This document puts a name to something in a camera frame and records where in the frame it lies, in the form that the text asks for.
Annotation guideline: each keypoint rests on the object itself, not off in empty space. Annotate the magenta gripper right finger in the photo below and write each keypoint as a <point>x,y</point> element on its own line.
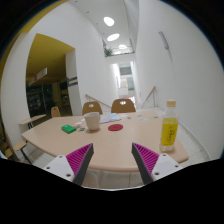
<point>153,166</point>

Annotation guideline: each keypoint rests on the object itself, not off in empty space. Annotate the green small box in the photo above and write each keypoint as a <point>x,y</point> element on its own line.
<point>68,129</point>

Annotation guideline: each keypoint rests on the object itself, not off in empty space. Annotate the pastel paper sheets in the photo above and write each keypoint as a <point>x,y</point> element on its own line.
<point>110,118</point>

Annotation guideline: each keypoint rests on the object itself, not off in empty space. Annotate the red round coaster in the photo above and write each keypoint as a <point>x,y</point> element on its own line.
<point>115,127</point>

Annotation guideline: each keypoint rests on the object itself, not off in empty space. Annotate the small wooden chair far left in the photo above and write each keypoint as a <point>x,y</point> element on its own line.
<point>55,112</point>

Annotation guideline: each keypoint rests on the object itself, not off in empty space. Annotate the wooden side table left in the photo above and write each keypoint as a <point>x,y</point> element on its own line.
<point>29,121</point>

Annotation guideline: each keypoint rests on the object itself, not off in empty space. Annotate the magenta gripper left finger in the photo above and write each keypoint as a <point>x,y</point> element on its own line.
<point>72,167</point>

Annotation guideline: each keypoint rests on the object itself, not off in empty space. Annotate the wooden chair at left edge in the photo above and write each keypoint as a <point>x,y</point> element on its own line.
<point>19,146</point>

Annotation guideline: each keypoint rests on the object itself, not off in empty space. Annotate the wooden chair right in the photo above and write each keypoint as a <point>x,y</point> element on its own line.
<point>122,106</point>

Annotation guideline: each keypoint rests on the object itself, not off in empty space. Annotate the white ceramic cup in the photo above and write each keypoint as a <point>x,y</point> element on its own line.
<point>92,120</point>

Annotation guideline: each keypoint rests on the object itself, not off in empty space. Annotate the wooden stair handrail right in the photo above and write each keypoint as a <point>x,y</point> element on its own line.
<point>152,96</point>

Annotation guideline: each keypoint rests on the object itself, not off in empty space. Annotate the yellow-label plastic water bottle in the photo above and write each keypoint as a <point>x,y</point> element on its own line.
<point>169,127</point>

